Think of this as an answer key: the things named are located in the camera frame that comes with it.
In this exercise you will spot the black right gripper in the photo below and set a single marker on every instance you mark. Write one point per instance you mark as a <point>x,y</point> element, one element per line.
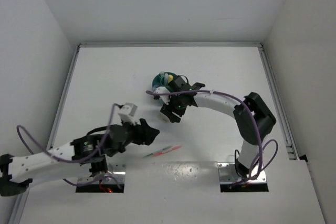
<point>168,110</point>

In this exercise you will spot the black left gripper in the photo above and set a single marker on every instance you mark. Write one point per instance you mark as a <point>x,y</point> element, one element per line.
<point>145,134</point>

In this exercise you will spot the yellow highlighter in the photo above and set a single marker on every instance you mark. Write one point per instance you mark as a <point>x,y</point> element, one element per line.
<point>170,78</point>

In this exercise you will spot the blue highlighter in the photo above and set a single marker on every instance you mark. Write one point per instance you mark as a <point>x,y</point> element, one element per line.
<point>166,79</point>

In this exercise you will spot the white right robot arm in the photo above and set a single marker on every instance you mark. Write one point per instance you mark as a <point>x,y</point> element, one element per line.
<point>253,118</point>

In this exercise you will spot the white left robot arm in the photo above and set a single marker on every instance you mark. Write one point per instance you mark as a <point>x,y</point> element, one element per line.
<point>83,156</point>

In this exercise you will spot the pink pen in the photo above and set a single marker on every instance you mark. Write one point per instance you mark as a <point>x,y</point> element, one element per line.
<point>167,150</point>

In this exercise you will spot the green pen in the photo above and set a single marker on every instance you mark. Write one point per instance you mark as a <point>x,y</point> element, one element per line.
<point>155,152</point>

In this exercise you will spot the teal round divided organizer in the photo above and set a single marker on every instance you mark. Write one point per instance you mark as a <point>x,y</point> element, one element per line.
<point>158,81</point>

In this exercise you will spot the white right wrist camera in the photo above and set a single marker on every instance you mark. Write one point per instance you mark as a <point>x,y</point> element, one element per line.
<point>162,93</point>

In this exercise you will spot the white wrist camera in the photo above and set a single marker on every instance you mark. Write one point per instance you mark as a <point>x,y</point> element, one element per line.
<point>127,113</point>
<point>162,93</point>

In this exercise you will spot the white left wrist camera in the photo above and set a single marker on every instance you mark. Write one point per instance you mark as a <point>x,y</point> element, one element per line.
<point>127,113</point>

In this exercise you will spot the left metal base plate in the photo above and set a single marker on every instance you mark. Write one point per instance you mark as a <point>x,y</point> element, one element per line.
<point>118,171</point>

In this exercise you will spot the metal base plate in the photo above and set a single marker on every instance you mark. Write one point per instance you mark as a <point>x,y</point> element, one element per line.
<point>118,171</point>
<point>228,175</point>

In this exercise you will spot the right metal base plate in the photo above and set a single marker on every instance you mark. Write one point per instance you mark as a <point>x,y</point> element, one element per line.
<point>228,175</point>

